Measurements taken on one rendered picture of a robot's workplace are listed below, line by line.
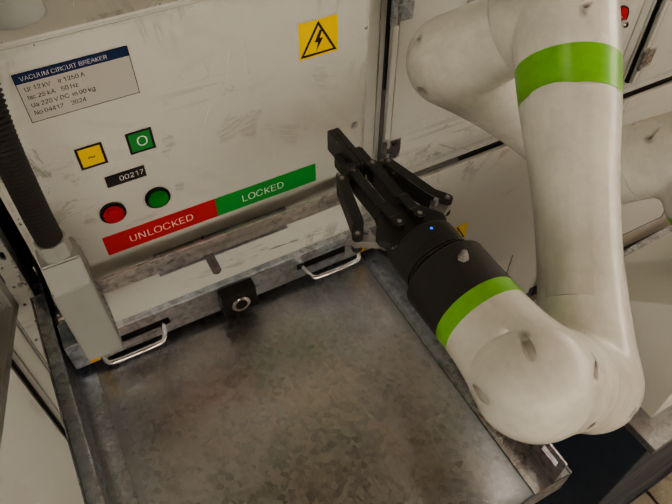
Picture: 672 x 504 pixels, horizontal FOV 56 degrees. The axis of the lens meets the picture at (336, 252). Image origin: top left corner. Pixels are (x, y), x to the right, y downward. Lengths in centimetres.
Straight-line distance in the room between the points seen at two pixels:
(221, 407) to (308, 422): 14
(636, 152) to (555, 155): 41
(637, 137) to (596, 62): 39
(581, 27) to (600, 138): 12
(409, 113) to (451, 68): 40
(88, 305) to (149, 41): 32
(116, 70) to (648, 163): 79
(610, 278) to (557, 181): 11
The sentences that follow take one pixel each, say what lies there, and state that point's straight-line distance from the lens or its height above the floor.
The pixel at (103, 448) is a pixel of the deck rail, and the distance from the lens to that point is 101.
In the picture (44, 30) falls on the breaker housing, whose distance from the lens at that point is 73.
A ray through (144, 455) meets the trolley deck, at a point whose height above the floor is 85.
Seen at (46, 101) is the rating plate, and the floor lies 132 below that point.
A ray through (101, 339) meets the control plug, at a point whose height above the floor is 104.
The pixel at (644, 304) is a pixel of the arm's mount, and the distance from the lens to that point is 107.
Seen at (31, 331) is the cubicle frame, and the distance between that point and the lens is 128.
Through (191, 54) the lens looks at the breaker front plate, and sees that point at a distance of 77.
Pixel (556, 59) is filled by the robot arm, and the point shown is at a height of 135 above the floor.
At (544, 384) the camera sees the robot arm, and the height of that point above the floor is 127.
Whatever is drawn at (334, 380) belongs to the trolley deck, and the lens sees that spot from 101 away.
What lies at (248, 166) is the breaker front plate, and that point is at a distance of 89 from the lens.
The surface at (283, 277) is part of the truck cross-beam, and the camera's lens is 108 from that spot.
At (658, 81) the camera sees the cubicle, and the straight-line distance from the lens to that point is 185.
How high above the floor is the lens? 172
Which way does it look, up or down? 49 degrees down
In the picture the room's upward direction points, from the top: straight up
